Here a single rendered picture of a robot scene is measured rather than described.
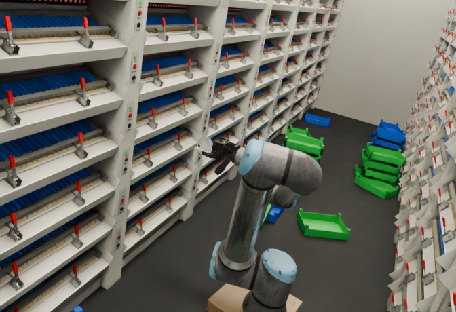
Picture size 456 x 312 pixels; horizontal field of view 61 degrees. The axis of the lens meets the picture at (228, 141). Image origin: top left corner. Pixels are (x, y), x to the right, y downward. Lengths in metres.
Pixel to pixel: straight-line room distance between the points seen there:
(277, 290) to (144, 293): 0.67
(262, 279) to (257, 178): 0.55
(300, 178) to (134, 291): 1.11
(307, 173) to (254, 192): 0.18
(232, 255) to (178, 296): 0.54
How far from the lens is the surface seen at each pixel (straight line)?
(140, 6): 1.49
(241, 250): 1.49
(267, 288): 1.64
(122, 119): 1.55
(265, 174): 1.17
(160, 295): 2.00
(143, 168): 1.84
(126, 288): 2.02
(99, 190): 1.65
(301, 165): 1.16
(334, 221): 2.88
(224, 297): 1.81
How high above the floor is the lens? 1.40
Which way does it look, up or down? 22 degrees down
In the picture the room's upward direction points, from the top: 11 degrees clockwise
